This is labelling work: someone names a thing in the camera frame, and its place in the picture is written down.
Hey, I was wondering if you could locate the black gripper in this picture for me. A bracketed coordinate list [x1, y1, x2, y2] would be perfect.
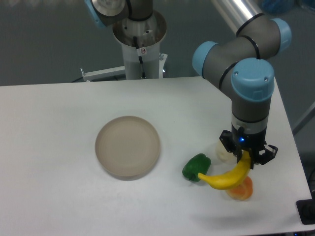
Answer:
[219, 127, 278, 170]

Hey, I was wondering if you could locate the yellow banana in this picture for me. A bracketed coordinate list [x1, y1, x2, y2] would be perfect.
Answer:
[197, 151, 251, 190]

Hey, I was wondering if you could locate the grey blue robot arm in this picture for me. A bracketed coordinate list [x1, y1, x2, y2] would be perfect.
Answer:
[86, 0, 292, 166]

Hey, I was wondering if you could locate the beige round plate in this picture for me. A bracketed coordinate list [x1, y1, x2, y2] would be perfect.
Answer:
[95, 116, 160, 180]

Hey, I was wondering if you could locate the white garlic bulb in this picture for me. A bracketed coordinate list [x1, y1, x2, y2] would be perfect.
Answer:
[216, 141, 236, 164]

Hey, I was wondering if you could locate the orange bread roll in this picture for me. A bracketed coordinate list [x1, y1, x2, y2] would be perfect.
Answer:
[226, 177, 253, 201]

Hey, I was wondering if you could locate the green bell pepper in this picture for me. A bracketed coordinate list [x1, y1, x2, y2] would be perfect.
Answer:
[182, 153, 211, 182]

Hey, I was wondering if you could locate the grey metal table leg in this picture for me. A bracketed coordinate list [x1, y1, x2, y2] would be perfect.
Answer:
[292, 102, 315, 136]

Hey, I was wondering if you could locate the black device at table edge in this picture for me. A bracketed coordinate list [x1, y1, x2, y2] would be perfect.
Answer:
[296, 199, 315, 225]

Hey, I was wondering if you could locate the blue plastic bag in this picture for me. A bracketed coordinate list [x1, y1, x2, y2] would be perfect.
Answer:
[259, 0, 295, 15]

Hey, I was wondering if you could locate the white metal bracket frame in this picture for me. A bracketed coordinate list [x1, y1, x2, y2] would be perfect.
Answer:
[80, 66, 125, 82]

